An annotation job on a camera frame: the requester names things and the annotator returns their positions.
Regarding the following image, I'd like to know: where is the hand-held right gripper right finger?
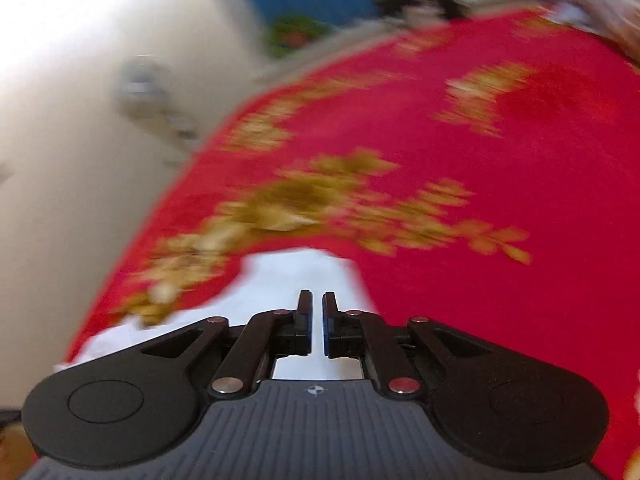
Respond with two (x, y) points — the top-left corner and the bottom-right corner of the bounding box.
(323, 291), (501, 400)

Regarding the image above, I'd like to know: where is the white standing fan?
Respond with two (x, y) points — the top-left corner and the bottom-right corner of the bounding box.
(117, 57), (201, 166)

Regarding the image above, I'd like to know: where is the red floral bedsheet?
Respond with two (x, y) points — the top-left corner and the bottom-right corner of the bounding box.
(0, 2), (640, 480)

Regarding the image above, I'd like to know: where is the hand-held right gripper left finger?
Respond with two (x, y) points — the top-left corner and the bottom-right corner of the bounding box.
(132, 290), (314, 400)

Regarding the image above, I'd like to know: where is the plaid quilt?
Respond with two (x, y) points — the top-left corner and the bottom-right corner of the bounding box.
(540, 0), (640, 61)

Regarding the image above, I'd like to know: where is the black bag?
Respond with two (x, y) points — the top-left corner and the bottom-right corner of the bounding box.
(377, 0), (451, 23)

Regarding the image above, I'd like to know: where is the white garment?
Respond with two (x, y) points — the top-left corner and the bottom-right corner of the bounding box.
(55, 249), (383, 381)

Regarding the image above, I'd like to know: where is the potted green plant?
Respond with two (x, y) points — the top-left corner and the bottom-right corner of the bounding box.
(267, 14), (333, 56)

